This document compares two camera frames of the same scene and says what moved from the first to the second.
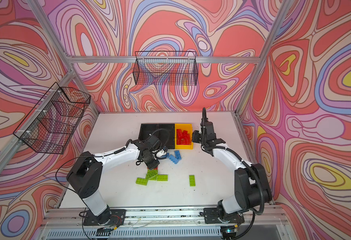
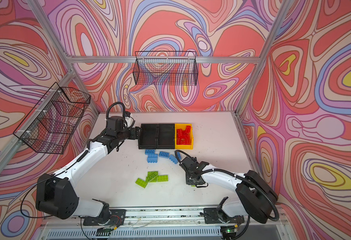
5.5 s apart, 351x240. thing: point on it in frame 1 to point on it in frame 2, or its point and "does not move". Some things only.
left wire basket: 52,124 does not move
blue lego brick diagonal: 173,159 does not move
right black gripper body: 199,138 to 191,181
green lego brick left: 141,181 does not move
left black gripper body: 152,161 to 132,134
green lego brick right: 162,178 does not move
